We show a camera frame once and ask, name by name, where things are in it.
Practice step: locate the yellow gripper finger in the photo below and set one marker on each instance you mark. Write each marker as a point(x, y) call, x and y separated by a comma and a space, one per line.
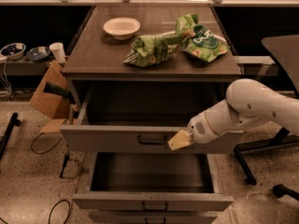
point(181, 139)

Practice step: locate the grey top drawer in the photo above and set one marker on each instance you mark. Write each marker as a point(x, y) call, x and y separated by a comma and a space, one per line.
point(136, 116)

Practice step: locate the grey drawer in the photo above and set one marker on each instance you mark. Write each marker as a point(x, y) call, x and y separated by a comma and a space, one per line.
point(136, 116)
point(152, 182)
point(147, 217)

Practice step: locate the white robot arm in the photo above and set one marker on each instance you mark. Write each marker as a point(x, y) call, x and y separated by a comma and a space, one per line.
point(247, 103)

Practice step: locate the grey middle drawer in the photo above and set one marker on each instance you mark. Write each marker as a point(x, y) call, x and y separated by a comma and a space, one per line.
point(152, 182)

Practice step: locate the grey drawer cabinet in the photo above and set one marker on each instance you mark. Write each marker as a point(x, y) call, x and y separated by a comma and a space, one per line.
point(99, 57)

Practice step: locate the grey bottom drawer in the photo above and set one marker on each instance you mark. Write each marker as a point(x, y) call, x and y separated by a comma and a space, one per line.
point(147, 217)

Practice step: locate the green crumpled chip bag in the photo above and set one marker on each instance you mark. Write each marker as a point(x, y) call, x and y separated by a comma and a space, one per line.
point(148, 50)

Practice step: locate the black table leg base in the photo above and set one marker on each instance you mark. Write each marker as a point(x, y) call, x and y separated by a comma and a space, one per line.
point(284, 51)

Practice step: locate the green snack bag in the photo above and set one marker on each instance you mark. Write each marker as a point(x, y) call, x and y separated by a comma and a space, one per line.
point(199, 42)

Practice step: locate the black caster foot right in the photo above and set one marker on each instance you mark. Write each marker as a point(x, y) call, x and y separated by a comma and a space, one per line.
point(280, 191)

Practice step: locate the white bowl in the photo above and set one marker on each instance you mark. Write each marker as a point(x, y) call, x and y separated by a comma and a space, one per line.
point(121, 28)

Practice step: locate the cardboard box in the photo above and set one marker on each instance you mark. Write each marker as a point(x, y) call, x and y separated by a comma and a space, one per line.
point(54, 106)

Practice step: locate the white paper cup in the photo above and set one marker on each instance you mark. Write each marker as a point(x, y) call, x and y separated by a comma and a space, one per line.
point(57, 50)

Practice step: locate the blue bowl right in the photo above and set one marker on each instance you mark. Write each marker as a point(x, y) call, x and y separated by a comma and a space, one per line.
point(38, 54)

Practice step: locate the blue bowl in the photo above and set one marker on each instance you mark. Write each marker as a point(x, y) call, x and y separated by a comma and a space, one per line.
point(13, 51)
point(38, 54)

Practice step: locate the black stand foot left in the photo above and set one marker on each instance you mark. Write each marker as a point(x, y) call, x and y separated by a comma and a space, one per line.
point(14, 122)

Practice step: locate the blue bowl left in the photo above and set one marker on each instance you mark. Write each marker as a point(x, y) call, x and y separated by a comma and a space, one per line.
point(13, 51)

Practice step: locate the green handled crutch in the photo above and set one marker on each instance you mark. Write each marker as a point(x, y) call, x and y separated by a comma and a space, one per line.
point(55, 89)

